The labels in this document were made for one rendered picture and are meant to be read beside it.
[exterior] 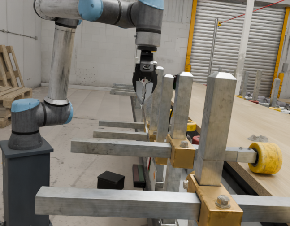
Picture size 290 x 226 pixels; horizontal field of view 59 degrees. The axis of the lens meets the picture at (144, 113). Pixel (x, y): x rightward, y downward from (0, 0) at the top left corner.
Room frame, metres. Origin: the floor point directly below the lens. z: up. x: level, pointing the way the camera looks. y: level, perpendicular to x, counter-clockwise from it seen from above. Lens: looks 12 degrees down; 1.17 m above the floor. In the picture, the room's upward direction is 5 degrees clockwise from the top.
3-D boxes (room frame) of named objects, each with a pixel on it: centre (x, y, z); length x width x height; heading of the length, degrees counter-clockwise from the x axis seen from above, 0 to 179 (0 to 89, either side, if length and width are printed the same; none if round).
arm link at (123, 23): (1.04, 0.10, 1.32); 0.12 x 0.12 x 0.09; 42
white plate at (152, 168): (0.94, -0.04, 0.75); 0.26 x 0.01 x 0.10; 5
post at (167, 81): (0.91, -0.07, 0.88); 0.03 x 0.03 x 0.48; 5
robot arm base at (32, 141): (1.46, 0.69, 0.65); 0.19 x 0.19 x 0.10
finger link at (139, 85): (0.96, 0.03, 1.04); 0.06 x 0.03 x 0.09; 5
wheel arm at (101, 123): (1.36, 0.02, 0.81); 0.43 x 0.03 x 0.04; 95
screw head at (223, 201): (0.34, -0.12, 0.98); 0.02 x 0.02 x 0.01
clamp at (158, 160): (0.89, -0.08, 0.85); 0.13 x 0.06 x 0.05; 5
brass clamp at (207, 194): (0.39, -0.12, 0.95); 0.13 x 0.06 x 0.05; 5
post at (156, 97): (1.16, -0.05, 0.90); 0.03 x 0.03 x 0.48; 5
